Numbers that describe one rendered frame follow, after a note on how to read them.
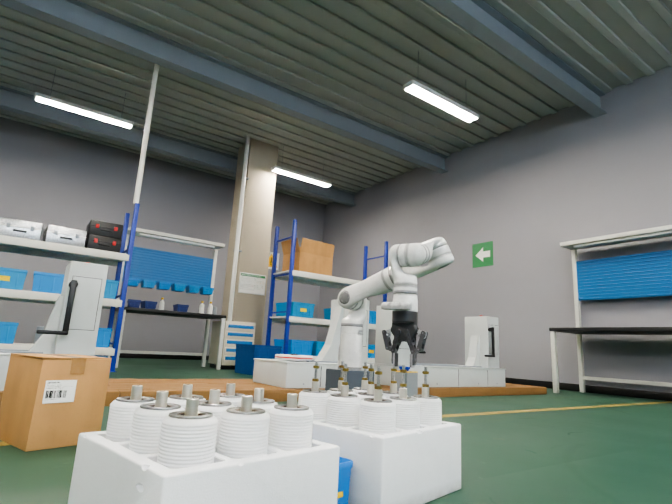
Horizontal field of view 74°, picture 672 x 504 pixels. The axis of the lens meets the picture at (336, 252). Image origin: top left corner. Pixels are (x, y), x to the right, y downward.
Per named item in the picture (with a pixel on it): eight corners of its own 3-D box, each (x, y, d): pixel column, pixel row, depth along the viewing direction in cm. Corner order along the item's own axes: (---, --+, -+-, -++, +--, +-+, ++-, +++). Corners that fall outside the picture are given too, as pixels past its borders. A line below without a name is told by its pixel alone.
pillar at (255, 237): (215, 364, 765) (238, 147, 849) (246, 365, 797) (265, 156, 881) (228, 366, 721) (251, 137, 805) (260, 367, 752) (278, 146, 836)
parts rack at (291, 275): (261, 370, 658) (273, 226, 705) (361, 372, 764) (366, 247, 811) (282, 374, 607) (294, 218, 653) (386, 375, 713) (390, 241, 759)
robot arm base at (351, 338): (334, 368, 181) (336, 326, 184) (352, 369, 186) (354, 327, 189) (348, 370, 173) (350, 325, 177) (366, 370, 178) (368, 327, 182)
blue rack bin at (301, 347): (272, 353, 660) (273, 339, 664) (294, 354, 682) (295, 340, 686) (290, 355, 620) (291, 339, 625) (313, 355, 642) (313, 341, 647)
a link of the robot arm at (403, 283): (384, 293, 132) (412, 292, 128) (385, 242, 136) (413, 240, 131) (393, 295, 138) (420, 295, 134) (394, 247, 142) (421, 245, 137)
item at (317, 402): (288, 454, 131) (292, 390, 135) (315, 451, 137) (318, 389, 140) (306, 462, 124) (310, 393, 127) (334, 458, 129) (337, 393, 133)
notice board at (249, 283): (237, 292, 748) (239, 271, 755) (264, 295, 775) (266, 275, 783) (238, 292, 747) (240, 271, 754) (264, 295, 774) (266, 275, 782)
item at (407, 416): (425, 468, 124) (426, 400, 127) (409, 475, 116) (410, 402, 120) (394, 461, 129) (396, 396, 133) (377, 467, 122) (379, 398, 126)
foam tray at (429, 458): (271, 480, 128) (276, 414, 132) (358, 461, 156) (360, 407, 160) (380, 521, 102) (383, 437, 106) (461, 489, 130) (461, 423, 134)
